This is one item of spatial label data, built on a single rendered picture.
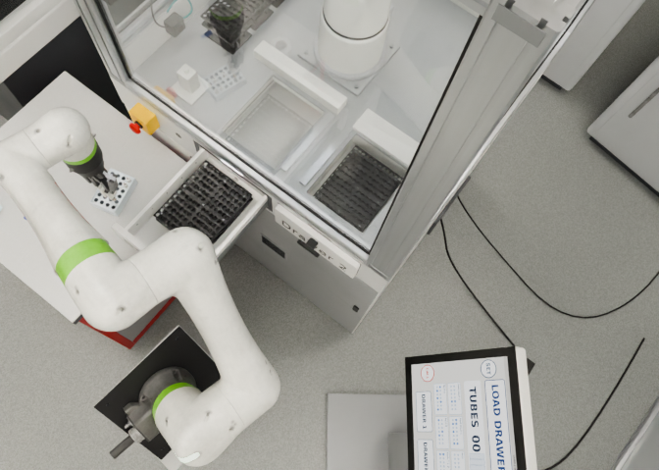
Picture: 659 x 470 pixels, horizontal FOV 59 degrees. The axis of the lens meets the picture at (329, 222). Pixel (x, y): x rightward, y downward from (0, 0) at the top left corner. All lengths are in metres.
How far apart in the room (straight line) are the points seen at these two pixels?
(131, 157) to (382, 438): 1.42
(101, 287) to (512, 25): 0.86
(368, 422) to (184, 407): 1.15
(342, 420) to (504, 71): 1.90
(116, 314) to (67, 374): 1.45
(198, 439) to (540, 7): 1.11
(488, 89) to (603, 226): 2.28
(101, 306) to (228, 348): 0.31
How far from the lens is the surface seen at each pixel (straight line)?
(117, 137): 2.01
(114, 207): 1.89
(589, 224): 2.98
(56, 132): 1.44
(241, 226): 1.68
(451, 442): 1.46
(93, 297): 1.20
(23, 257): 1.94
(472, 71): 0.78
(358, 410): 2.45
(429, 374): 1.50
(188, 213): 1.70
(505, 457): 1.39
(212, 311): 1.28
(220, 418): 1.42
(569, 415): 2.74
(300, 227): 1.64
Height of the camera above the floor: 2.47
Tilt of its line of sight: 70 degrees down
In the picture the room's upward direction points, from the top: 12 degrees clockwise
